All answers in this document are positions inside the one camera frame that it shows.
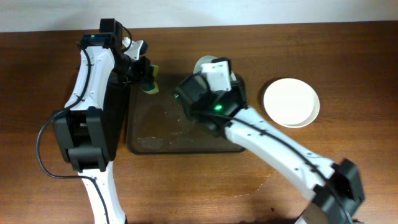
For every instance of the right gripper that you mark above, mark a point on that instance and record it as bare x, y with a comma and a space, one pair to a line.
186, 92

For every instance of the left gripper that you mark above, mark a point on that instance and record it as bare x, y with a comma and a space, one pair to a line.
146, 72

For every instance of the yellow green sponge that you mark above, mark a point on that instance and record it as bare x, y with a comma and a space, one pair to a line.
151, 87

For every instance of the white plate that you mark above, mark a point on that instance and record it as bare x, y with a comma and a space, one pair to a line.
291, 103

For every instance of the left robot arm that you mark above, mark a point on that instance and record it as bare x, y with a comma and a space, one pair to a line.
88, 128

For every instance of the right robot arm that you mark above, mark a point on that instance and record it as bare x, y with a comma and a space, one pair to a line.
215, 97

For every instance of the black sponge tray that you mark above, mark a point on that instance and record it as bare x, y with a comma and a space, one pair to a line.
115, 105

